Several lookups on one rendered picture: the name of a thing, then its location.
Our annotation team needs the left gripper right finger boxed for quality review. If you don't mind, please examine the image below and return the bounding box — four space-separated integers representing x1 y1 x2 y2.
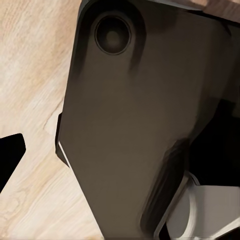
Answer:
224 133 240 173

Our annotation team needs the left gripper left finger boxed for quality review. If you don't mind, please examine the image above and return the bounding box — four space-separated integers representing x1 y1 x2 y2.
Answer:
0 133 26 193

